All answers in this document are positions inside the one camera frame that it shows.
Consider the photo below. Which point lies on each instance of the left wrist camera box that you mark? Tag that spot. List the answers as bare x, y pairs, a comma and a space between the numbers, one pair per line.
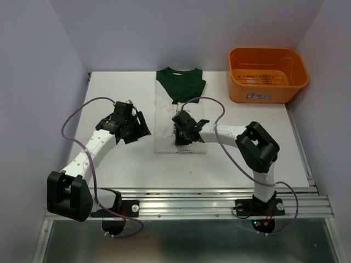
124, 109

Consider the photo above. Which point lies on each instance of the white and green t-shirt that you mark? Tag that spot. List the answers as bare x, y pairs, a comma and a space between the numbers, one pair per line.
173, 88

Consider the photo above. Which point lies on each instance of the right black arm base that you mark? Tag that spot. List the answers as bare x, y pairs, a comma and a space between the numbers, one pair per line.
245, 208

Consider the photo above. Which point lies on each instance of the aluminium mounting rail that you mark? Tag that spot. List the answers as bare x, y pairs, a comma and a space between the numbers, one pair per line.
216, 204

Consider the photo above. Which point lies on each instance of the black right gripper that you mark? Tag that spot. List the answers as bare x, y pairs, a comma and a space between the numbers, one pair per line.
178, 140

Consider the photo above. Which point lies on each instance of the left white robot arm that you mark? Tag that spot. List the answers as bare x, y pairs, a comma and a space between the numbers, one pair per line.
68, 193

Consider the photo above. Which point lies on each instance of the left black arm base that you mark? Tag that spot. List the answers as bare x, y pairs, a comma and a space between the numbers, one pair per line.
113, 200

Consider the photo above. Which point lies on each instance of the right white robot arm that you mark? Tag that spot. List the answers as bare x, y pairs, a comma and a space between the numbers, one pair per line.
257, 147

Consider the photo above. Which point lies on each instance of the orange plastic basket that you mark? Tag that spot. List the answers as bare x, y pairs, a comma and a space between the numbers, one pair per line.
265, 75

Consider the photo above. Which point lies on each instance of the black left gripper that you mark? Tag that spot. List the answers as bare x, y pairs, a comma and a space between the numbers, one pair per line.
142, 130

